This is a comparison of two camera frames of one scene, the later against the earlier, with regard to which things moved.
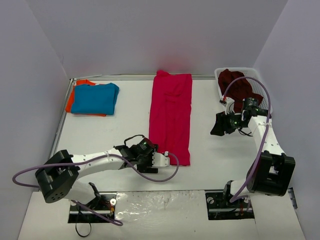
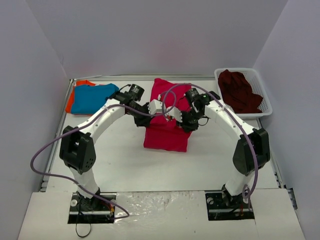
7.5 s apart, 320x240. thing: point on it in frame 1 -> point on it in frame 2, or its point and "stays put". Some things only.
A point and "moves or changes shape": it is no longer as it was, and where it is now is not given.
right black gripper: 225,122 -> 188,123
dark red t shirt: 238,90 stays put
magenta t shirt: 170,114 moves or changes shape
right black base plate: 240,209 stays put
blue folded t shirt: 94,99 stays put
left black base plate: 105,206 stays put
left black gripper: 146,163 -> 143,119
